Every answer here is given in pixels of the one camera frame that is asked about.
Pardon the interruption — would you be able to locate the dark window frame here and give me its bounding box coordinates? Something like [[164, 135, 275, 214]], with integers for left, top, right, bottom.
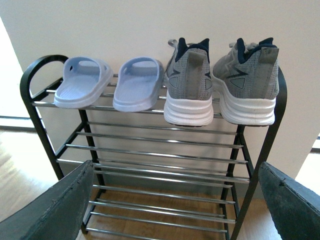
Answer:
[[0, 115, 36, 132]]

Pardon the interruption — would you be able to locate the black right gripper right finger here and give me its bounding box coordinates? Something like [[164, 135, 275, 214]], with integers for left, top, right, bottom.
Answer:
[[258, 162, 320, 240]]

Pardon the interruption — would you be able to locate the light blue slide sandal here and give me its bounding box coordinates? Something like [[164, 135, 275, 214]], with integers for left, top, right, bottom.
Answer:
[[113, 56, 164, 112], [54, 56, 114, 109]]

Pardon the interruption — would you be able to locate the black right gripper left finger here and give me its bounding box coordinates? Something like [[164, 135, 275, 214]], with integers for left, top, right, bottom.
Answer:
[[0, 160, 94, 240]]

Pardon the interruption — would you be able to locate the black metal shoe rack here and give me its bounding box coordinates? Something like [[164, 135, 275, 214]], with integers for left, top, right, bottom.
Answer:
[[20, 55, 287, 240]]

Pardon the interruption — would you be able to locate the grey knit sneaker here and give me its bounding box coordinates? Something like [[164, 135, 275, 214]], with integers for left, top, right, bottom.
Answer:
[[212, 37, 279, 126], [163, 37, 214, 127]]

